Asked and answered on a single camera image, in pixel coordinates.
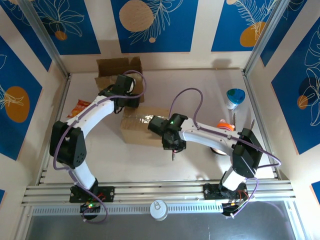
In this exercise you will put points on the pink utility knife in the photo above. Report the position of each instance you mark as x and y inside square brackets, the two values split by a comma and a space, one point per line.
[173, 156]

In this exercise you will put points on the taped brown cardboard box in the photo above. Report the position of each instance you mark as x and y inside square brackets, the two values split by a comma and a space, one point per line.
[135, 135]
[110, 67]

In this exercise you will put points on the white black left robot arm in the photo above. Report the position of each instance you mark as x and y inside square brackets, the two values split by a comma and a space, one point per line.
[92, 112]

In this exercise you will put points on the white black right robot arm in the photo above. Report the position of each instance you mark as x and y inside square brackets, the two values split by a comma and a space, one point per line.
[207, 132]

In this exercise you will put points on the orange snack bag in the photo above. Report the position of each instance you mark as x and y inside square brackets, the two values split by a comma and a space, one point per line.
[77, 107]

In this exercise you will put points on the small orange white object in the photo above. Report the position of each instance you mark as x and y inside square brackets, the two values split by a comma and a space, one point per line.
[223, 125]

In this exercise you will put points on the small grey metal tool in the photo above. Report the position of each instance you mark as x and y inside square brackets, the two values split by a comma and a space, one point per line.
[252, 124]
[234, 118]

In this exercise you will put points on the silver tin can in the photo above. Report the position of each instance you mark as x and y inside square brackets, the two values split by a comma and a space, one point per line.
[158, 208]

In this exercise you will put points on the blue white plastic cup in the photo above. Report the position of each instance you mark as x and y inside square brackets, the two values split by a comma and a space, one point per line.
[235, 97]

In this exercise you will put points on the black right base controller board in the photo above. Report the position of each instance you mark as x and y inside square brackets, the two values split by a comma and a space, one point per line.
[232, 205]

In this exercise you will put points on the black base controller board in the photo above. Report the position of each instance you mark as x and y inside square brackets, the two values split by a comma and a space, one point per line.
[232, 205]
[90, 206]

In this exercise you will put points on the black left base controller board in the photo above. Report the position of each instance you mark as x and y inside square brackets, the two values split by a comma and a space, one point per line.
[90, 206]

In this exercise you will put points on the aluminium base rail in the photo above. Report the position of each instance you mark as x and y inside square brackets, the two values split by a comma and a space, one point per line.
[162, 190]

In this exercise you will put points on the aluminium table side rail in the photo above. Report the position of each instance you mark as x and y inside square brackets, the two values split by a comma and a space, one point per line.
[251, 90]
[65, 85]

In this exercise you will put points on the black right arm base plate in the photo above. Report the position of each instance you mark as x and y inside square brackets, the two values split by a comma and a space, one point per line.
[210, 192]

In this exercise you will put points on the blue floral wall poster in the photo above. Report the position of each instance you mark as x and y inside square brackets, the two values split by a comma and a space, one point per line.
[175, 37]
[15, 125]
[287, 112]
[290, 30]
[75, 37]
[25, 37]
[225, 30]

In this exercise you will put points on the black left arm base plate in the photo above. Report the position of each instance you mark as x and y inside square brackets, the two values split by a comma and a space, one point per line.
[107, 193]

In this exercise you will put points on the aluminium frame post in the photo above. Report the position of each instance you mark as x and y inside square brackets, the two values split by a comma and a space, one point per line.
[270, 40]
[45, 37]

